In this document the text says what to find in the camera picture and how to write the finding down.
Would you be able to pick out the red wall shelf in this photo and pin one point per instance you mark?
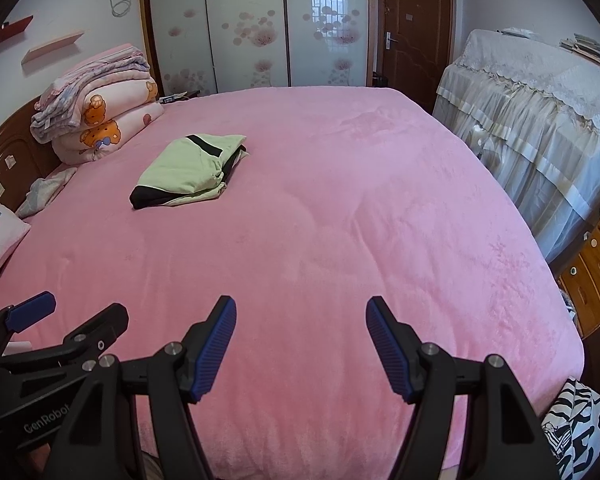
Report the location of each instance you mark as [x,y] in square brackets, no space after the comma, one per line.
[12,30]

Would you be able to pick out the pale patterned cloth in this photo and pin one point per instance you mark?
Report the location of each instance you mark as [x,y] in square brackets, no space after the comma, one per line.
[42,192]

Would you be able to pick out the wooden headboard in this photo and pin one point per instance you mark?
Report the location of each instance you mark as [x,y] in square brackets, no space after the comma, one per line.
[10,160]

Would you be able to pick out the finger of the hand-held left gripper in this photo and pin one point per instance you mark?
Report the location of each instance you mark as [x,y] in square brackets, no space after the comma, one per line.
[105,322]
[30,310]

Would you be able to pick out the green and black hooded jacket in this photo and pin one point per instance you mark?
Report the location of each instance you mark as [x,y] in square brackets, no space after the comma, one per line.
[185,170]

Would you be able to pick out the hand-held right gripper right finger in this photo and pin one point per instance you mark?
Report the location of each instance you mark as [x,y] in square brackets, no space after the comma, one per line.
[390,350]

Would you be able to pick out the pink wall shelf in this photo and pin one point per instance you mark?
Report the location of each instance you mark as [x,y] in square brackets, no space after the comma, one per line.
[50,47]

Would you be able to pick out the dark bedside clutter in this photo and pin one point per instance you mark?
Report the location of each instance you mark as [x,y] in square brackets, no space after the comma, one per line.
[177,97]

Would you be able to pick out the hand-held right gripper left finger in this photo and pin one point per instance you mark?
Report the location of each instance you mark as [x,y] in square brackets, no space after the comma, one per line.
[210,350]

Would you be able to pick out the wooden drawer cabinet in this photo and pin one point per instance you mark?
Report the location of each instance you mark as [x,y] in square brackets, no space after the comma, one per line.
[595,270]

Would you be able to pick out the zebra print fabric bag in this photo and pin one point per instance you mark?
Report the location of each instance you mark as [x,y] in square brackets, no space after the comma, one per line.
[580,430]

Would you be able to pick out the floral sliding-door wardrobe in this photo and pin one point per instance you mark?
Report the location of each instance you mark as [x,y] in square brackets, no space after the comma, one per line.
[250,25]

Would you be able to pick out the stack of books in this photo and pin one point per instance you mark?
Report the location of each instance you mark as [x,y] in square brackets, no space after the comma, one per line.
[587,47]

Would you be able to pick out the dark object beside door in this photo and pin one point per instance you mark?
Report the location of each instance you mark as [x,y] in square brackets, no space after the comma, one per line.
[381,80]

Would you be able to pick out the brown wooden door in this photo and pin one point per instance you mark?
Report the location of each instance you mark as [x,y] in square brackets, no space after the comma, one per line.
[420,35]

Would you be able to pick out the pink bed blanket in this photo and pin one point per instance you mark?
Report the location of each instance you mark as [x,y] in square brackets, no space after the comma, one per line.
[320,210]

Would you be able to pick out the stack of folded pink quilts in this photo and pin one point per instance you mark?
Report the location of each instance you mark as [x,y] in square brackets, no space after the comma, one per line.
[80,90]

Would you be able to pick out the pink embroidered pillow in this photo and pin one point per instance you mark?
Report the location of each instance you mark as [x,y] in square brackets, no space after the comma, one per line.
[0,245]

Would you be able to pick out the folded pink bear-print quilt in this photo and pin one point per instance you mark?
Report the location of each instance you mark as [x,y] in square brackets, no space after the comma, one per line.
[120,125]

